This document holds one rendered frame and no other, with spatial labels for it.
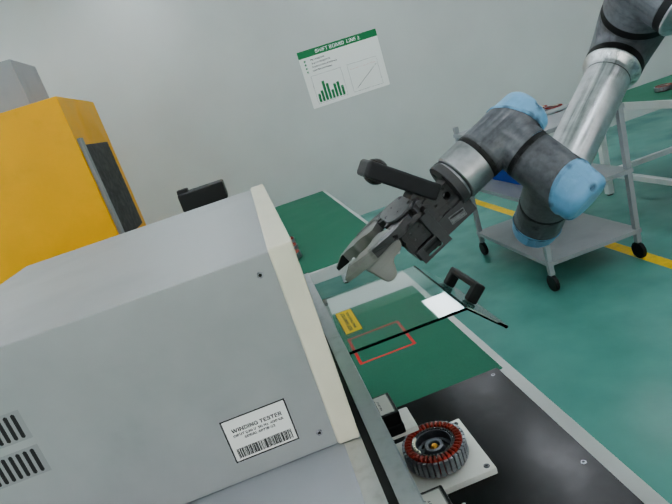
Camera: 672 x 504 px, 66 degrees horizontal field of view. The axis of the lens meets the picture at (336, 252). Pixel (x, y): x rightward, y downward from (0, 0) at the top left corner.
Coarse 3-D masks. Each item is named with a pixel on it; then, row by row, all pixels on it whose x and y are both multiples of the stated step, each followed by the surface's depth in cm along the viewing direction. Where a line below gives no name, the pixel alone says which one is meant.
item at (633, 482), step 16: (512, 368) 115; (528, 384) 108; (544, 400) 102; (560, 416) 96; (576, 432) 92; (592, 448) 87; (608, 464) 83; (624, 464) 82; (624, 480) 80; (640, 480) 79; (640, 496) 76; (656, 496) 76
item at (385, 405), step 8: (376, 400) 89; (384, 400) 88; (392, 400) 88; (384, 408) 86; (392, 408) 85; (384, 416) 84; (392, 416) 84; (400, 416) 85; (408, 416) 89; (392, 424) 84; (400, 424) 84; (408, 424) 87; (416, 424) 86; (392, 432) 84; (400, 432) 85; (408, 432) 86
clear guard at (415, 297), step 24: (360, 288) 99; (384, 288) 96; (408, 288) 92; (432, 288) 89; (456, 288) 99; (336, 312) 92; (360, 312) 89; (384, 312) 86; (408, 312) 83; (432, 312) 81; (456, 312) 79; (480, 312) 80; (360, 336) 80; (384, 336) 78
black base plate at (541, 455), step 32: (480, 384) 109; (512, 384) 106; (416, 416) 106; (448, 416) 103; (480, 416) 100; (512, 416) 97; (544, 416) 95; (512, 448) 90; (544, 448) 88; (576, 448) 85; (512, 480) 83; (544, 480) 81; (576, 480) 80; (608, 480) 78
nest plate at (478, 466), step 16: (464, 432) 95; (400, 448) 96; (480, 448) 90; (464, 464) 88; (480, 464) 87; (416, 480) 88; (432, 480) 87; (448, 480) 86; (464, 480) 85; (480, 480) 85
